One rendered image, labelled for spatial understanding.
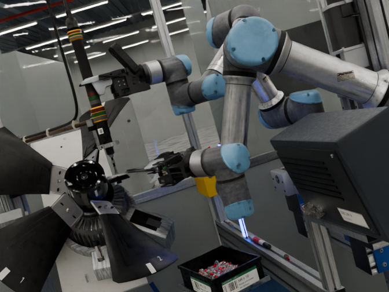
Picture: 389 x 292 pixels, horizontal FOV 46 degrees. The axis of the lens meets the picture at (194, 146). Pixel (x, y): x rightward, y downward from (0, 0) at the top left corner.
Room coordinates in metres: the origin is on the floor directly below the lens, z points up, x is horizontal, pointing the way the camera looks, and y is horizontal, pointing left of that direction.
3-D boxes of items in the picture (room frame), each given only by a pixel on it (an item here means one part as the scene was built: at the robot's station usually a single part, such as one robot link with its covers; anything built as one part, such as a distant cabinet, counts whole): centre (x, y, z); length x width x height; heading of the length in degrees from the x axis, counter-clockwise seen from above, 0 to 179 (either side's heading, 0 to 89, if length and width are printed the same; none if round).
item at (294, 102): (1.82, -0.47, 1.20); 0.13 x 0.12 x 0.14; 44
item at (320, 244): (0.99, -0.21, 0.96); 0.03 x 0.03 x 0.20; 13
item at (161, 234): (1.47, 0.22, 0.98); 0.20 x 0.16 x 0.20; 13
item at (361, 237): (0.89, -0.23, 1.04); 0.24 x 0.03 x 0.03; 13
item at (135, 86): (1.48, 0.14, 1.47); 0.12 x 0.08 x 0.09; 113
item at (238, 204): (1.20, -0.07, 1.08); 0.11 x 0.08 x 0.11; 1
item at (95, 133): (1.44, 0.26, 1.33); 0.09 x 0.07 x 0.10; 48
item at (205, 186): (1.80, -0.03, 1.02); 0.16 x 0.10 x 0.11; 13
